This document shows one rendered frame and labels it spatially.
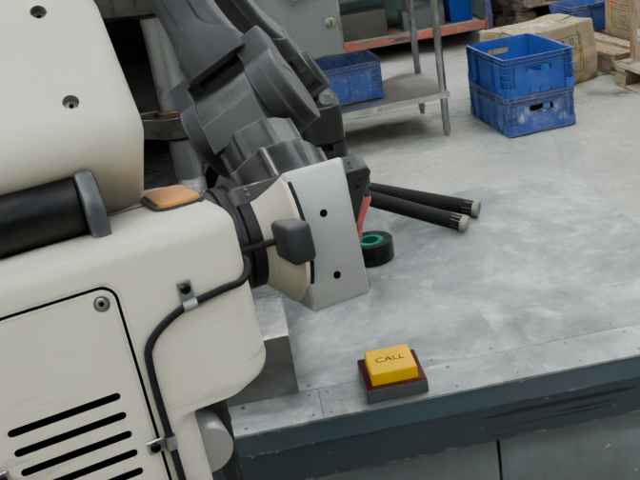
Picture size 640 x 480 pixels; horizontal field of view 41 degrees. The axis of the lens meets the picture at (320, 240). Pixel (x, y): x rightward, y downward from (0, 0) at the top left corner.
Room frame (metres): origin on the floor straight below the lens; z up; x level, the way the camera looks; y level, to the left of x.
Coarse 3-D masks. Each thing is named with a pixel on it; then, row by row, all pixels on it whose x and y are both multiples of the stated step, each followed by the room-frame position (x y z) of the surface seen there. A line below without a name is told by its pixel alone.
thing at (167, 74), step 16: (144, 32) 1.72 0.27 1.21; (160, 32) 1.71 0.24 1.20; (160, 48) 1.71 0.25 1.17; (160, 64) 1.71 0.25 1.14; (176, 64) 1.72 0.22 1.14; (160, 80) 1.71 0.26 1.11; (176, 80) 1.72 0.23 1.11; (160, 96) 1.72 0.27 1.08; (176, 144) 1.71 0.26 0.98; (176, 160) 1.72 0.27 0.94; (192, 160) 1.71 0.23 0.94; (192, 176) 1.71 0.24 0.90
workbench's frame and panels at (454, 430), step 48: (528, 384) 0.93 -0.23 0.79; (576, 384) 0.93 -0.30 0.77; (624, 384) 0.98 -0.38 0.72; (288, 432) 0.91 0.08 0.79; (336, 432) 0.91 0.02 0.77; (384, 432) 0.96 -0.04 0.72; (432, 432) 0.97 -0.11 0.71; (480, 432) 0.97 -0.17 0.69; (528, 432) 0.98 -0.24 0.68; (576, 432) 0.99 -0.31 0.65; (624, 432) 0.99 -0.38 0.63
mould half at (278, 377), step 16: (256, 288) 1.15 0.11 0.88; (272, 288) 1.14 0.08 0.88; (256, 304) 1.09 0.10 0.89; (272, 304) 1.08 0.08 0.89; (272, 320) 1.03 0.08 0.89; (272, 336) 0.98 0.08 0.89; (288, 336) 0.98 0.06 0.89; (272, 352) 0.98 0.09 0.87; (288, 352) 0.98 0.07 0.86; (272, 368) 0.98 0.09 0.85; (288, 368) 0.98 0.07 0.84; (256, 384) 0.98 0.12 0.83; (272, 384) 0.98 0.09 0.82; (288, 384) 0.98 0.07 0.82; (240, 400) 0.98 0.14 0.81; (256, 400) 0.98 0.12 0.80
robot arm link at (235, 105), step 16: (240, 80) 0.74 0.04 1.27; (208, 96) 0.75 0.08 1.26; (224, 96) 0.73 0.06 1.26; (240, 96) 0.73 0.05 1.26; (256, 96) 0.71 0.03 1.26; (208, 112) 0.73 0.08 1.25; (224, 112) 0.71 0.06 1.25; (240, 112) 0.70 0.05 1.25; (256, 112) 0.70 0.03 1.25; (208, 128) 0.71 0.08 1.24; (224, 128) 0.70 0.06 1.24; (240, 128) 0.69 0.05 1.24; (224, 144) 0.69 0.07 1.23
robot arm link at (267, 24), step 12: (216, 0) 1.05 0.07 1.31; (228, 0) 1.05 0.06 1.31; (240, 0) 1.06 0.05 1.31; (228, 12) 1.06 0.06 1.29; (240, 12) 1.06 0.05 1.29; (252, 12) 1.07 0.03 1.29; (264, 12) 1.11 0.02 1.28; (240, 24) 1.06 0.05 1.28; (252, 24) 1.07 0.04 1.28; (264, 24) 1.07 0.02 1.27; (276, 24) 1.11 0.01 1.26; (276, 36) 1.08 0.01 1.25; (288, 36) 1.11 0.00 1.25; (276, 48) 1.08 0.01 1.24; (288, 48) 1.09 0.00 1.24; (288, 60) 1.09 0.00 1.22; (300, 60) 1.09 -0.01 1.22; (300, 72) 1.10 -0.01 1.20; (312, 72) 1.10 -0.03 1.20; (312, 84) 1.11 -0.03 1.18
